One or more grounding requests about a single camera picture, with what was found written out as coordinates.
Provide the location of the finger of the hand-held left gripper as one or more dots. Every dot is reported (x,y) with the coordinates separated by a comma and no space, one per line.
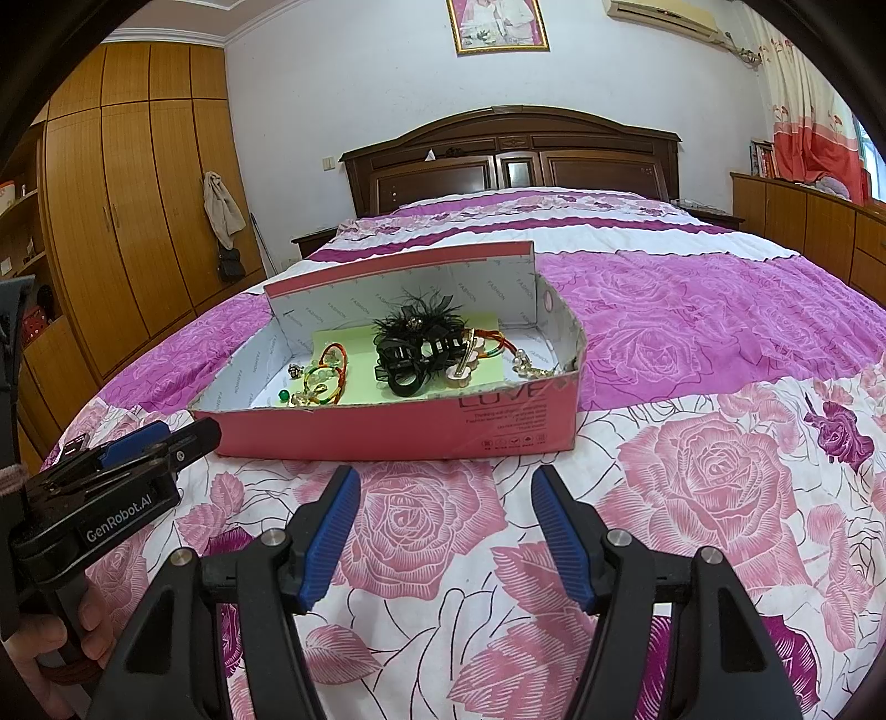
(190,450)
(131,443)

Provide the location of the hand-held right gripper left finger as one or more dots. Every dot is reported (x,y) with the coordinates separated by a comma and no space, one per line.
(329,533)

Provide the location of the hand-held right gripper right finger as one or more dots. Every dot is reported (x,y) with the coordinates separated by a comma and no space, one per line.
(564,536)

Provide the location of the pink cardboard box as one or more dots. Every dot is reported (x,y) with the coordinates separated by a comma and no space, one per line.
(387,429)

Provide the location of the clear glass bead ornament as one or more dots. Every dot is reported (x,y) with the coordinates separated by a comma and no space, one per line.
(310,381)

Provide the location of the black feather hair clip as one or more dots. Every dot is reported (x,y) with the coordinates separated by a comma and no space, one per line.
(408,360)

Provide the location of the person's left hand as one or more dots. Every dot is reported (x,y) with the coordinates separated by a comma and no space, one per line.
(28,671)

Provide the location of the dark rectangular object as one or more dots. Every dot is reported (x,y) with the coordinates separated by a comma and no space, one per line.
(73,444)

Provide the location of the red basket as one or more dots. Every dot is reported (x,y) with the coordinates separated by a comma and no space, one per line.
(36,324)

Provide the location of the hanging dark bag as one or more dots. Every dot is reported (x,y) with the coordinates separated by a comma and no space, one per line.
(230,266)

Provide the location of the green paper sheet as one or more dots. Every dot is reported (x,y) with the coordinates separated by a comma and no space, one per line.
(356,339)

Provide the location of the wooden wardrobe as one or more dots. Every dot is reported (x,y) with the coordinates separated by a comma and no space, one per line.
(138,208)

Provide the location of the dark wooden nightstand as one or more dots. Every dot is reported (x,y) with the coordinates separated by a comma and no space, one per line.
(315,242)
(713,216)

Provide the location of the hanging beige cloth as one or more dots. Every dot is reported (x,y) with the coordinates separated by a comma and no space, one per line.
(223,208)

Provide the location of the floral purple pink bedspread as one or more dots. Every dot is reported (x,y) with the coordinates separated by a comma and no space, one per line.
(692,311)

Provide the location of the dark wooden headboard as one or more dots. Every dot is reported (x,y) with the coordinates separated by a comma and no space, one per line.
(443,166)

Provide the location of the low wooden cabinet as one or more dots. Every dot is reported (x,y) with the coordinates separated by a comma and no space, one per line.
(796,221)

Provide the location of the row of books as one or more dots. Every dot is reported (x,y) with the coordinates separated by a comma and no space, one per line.
(761,159)

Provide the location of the orange and cream curtain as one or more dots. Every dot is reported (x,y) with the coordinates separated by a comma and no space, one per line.
(810,124)

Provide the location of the window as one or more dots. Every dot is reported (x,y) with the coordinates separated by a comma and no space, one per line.
(872,166)

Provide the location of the air conditioner pipe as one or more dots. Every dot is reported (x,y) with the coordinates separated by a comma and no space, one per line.
(739,48)

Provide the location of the framed wall picture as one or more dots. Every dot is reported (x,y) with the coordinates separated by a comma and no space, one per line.
(497,24)

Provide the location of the wall air conditioner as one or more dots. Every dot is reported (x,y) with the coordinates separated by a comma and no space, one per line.
(661,14)

